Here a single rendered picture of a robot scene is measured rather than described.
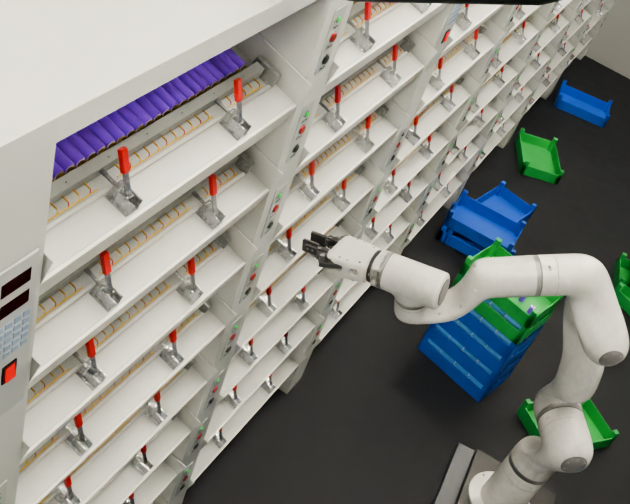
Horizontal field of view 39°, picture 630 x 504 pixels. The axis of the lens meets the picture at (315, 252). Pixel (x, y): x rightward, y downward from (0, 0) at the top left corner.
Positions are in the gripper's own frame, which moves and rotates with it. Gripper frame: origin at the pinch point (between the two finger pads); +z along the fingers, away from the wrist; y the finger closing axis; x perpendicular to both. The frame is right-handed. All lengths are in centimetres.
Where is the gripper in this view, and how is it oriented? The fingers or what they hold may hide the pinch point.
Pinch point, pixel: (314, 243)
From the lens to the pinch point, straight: 201.9
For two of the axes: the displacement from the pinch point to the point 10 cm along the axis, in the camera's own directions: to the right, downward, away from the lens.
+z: -8.7, -3.4, 3.7
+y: 5.0, -4.8, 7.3
